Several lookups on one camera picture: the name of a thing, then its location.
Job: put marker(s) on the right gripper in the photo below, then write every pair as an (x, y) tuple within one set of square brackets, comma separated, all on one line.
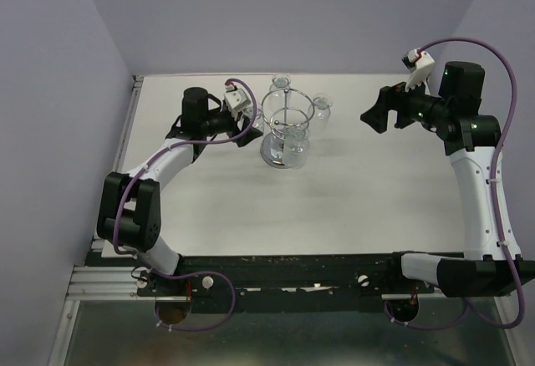
[(394, 97)]

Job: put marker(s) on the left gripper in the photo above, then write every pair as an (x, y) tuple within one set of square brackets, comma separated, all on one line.
[(235, 129)]

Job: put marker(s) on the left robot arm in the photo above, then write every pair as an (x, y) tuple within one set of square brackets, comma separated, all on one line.
[(129, 212)]

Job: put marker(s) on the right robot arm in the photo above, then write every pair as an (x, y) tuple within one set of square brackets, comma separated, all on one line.
[(471, 143)]

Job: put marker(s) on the chrome wine glass rack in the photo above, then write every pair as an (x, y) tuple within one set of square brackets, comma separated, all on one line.
[(297, 111)]

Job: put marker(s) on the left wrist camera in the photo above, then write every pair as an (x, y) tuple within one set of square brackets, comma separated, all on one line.
[(236, 101)]

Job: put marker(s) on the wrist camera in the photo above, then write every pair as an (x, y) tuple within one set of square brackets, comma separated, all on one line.
[(236, 101), (420, 64)]

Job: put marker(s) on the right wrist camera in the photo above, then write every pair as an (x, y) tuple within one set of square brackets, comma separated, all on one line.
[(420, 64)]

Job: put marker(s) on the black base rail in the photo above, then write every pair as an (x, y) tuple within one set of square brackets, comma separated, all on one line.
[(318, 283)]

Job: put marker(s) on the aluminium frame rail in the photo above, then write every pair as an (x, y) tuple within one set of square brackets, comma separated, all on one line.
[(90, 283)]

